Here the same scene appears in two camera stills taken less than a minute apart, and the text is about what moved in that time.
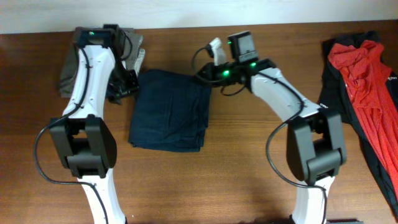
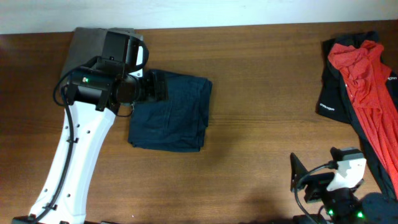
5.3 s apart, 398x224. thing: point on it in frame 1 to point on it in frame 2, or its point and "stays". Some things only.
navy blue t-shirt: x=170 y=112 stays
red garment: x=367 y=77 stays
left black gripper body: x=122 y=83 to x=147 y=91
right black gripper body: x=223 y=73 to x=317 y=183
